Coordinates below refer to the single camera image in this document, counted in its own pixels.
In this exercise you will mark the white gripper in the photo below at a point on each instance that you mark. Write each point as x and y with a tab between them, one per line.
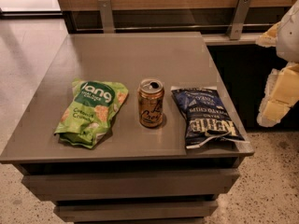
290	36

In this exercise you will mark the orange soda can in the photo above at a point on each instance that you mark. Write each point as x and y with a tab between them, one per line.
150	102

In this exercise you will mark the blue potato chips bag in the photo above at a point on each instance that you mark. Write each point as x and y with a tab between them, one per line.
206	117

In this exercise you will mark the grey drawer cabinet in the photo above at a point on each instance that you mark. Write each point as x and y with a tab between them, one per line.
135	175

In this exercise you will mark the green rice chips bag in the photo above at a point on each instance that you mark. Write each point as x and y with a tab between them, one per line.
88	118

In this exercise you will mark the right metal bracket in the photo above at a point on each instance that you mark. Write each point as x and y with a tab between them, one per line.
234	31

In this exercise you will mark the metal bracket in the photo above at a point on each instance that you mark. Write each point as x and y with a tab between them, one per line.
106	15
234	31

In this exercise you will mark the left metal bracket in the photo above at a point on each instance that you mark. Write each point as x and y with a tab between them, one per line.
106	15

